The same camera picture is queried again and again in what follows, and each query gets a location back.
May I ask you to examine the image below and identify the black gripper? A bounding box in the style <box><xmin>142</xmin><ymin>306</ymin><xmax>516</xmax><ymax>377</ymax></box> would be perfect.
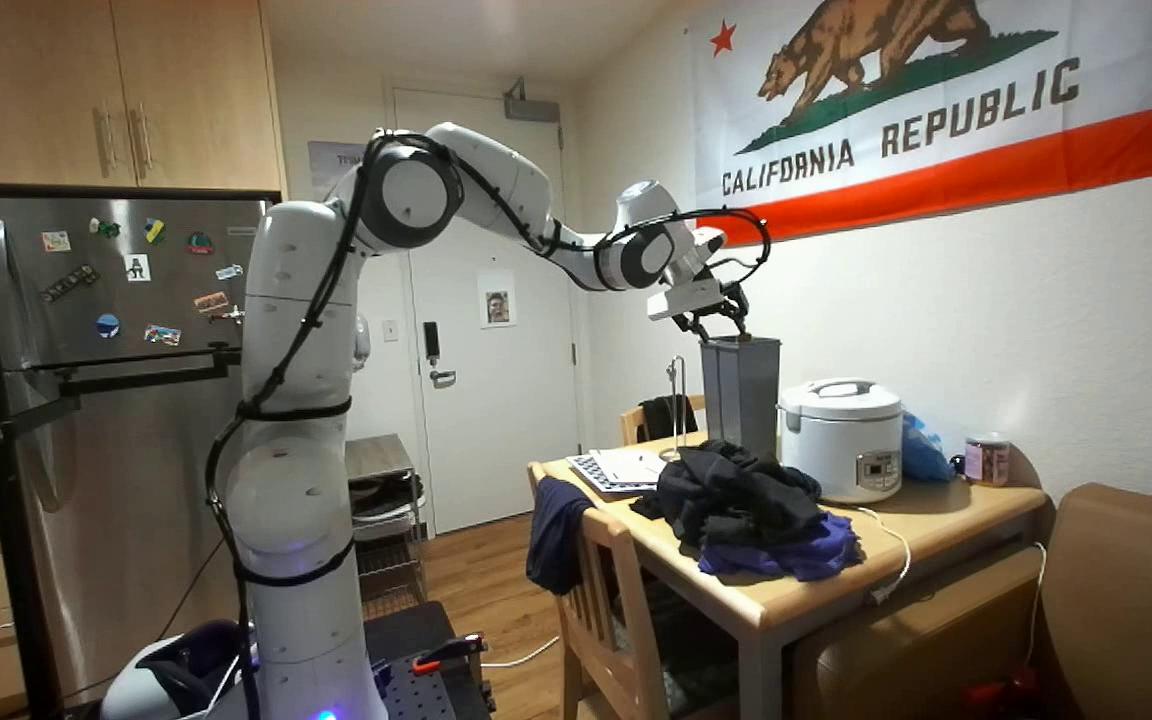
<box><xmin>696</xmin><ymin>276</ymin><xmax>758</xmax><ymax>339</ymax></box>

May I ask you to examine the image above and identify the dark grey jacket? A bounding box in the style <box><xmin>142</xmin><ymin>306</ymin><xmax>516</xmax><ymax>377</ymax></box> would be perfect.
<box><xmin>628</xmin><ymin>436</ymin><xmax>831</xmax><ymax>555</ymax></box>

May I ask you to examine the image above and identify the navy hoodie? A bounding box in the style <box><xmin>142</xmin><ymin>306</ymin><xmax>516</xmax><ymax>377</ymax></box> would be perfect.
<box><xmin>524</xmin><ymin>478</ymin><xmax>597</xmax><ymax>602</ymax></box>

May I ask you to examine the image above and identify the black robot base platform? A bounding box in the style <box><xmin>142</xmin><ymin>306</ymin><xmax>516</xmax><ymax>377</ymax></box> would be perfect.
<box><xmin>361</xmin><ymin>597</ymin><xmax>502</xmax><ymax>720</ymax></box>

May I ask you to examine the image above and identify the wooden slatted chair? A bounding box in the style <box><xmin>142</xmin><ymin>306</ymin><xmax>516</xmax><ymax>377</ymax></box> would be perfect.
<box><xmin>553</xmin><ymin>501</ymin><xmax>745</xmax><ymax>720</ymax></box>

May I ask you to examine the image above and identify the tall grey bin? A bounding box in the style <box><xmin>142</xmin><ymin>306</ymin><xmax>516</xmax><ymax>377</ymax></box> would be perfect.
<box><xmin>696</xmin><ymin>333</ymin><xmax>785</xmax><ymax>464</ymax></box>

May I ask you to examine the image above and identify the white rice cooker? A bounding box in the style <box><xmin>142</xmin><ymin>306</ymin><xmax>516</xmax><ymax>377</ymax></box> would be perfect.
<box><xmin>779</xmin><ymin>377</ymin><xmax>908</xmax><ymax>510</ymax></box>

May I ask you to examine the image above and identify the blue crumpled cloth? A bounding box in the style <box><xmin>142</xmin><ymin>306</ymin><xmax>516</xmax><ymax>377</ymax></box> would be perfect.
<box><xmin>900</xmin><ymin>408</ymin><xmax>961</xmax><ymax>487</ymax></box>

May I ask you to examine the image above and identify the paper door sign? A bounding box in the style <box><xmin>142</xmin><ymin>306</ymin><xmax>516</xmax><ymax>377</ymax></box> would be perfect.
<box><xmin>477</xmin><ymin>271</ymin><xmax>519</xmax><ymax>333</ymax></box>

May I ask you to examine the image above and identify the purple cloth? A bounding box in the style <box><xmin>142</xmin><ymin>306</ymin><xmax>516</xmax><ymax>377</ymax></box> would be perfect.
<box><xmin>691</xmin><ymin>513</ymin><xmax>870</xmax><ymax>590</ymax></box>

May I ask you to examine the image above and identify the white door with closer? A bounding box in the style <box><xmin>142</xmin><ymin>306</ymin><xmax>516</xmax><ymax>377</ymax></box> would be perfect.
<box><xmin>390</xmin><ymin>89</ymin><xmax>583</xmax><ymax>536</ymax></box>

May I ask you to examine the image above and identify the wooden table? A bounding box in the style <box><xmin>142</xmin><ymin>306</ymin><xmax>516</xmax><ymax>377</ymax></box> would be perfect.
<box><xmin>529</xmin><ymin>431</ymin><xmax>1056</xmax><ymax>720</ymax></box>

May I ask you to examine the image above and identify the pink mug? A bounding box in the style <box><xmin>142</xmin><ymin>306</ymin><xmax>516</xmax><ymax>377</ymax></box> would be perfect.
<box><xmin>954</xmin><ymin>431</ymin><xmax>1017</xmax><ymax>487</ymax></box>

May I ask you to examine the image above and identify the grey door closer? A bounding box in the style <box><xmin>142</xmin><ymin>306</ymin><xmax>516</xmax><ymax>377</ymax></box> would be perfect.
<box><xmin>502</xmin><ymin>80</ymin><xmax>569</xmax><ymax>130</ymax></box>

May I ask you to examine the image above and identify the California Republic flag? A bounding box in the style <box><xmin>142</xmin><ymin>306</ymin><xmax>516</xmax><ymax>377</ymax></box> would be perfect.
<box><xmin>691</xmin><ymin>0</ymin><xmax>1152</xmax><ymax>255</ymax></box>

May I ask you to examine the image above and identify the dark dotted seat cushion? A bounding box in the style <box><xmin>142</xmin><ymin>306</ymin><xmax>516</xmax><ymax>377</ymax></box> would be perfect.
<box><xmin>638</xmin><ymin>576</ymin><xmax>745</xmax><ymax>715</ymax></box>

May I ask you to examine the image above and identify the metal shelf cart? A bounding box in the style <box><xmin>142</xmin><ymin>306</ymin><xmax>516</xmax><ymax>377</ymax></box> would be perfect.
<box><xmin>342</xmin><ymin>431</ymin><xmax>433</xmax><ymax>612</ymax></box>

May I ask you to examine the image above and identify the red floor object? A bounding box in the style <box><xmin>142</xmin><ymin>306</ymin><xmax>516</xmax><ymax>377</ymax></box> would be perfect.
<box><xmin>958</xmin><ymin>663</ymin><xmax>1049</xmax><ymax>720</ymax></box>

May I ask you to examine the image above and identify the brown armchair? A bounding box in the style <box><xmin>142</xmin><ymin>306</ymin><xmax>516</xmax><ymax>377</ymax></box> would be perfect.
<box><xmin>789</xmin><ymin>481</ymin><xmax>1152</xmax><ymax>720</ymax></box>

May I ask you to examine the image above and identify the stainless steel fridge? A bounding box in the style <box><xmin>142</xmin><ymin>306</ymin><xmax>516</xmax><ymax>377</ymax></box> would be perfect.
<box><xmin>0</xmin><ymin>184</ymin><xmax>286</xmax><ymax>720</ymax></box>

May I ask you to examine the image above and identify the dark long magnet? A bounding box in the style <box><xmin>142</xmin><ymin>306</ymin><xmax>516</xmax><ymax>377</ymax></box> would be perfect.
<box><xmin>39</xmin><ymin>262</ymin><xmax>105</xmax><ymax>306</ymax></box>

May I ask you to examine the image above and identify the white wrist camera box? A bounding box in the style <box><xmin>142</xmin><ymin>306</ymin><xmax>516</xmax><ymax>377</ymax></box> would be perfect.
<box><xmin>648</xmin><ymin>271</ymin><xmax>711</xmax><ymax>324</ymax></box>

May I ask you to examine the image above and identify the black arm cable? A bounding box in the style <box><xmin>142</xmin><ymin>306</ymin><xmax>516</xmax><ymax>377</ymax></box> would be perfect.
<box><xmin>200</xmin><ymin>123</ymin><xmax>778</xmax><ymax>720</ymax></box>

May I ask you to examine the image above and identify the white rice cooker cable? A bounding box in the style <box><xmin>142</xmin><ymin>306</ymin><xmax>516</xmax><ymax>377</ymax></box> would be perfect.
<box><xmin>851</xmin><ymin>505</ymin><xmax>921</xmax><ymax>612</ymax></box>

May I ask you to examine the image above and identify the white floor cable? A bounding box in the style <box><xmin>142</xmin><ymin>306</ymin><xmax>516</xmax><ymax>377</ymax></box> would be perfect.
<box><xmin>480</xmin><ymin>632</ymin><xmax>569</xmax><ymax>678</ymax></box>

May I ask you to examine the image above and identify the grey wall panel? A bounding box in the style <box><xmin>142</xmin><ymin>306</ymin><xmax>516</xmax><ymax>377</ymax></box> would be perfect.
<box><xmin>306</xmin><ymin>136</ymin><xmax>376</xmax><ymax>191</ymax></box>

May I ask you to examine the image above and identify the orange handled tool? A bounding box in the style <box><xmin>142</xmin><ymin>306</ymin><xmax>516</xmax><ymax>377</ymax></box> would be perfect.
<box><xmin>410</xmin><ymin>632</ymin><xmax>489</xmax><ymax>678</ymax></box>

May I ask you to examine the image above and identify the wooden wall cabinet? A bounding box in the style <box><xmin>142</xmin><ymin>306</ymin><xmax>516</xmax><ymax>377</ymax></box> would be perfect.
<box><xmin>0</xmin><ymin>0</ymin><xmax>290</xmax><ymax>198</ymax></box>

